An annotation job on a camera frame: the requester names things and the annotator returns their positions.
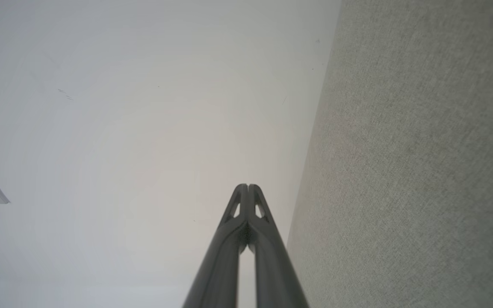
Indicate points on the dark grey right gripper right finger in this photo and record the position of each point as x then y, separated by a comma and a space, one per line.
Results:
276, 269

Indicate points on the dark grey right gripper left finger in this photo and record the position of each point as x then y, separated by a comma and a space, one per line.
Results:
218, 265

